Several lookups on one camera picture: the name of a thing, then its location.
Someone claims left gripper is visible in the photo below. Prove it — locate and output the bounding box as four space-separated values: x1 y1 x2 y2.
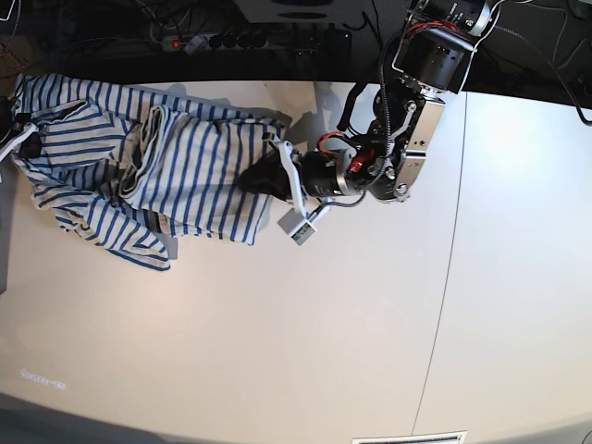
238 147 364 202

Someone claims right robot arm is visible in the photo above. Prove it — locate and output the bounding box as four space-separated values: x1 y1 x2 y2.
1 63 42 160

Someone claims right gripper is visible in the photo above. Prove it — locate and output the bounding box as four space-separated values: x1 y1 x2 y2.
0 99 43 158

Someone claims grey box at left edge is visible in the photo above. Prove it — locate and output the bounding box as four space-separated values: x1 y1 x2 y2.
0 166 16 293

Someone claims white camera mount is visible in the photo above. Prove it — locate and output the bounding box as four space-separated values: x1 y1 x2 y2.
263 133 333 246
0 122 40 161

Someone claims blue white striped T-shirt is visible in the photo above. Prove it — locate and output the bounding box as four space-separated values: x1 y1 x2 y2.
11 74 285 271

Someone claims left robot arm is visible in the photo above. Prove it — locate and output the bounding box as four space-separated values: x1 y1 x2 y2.
239 1 496 202

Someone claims black power strip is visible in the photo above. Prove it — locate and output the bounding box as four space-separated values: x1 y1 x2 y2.
160 29 323 55

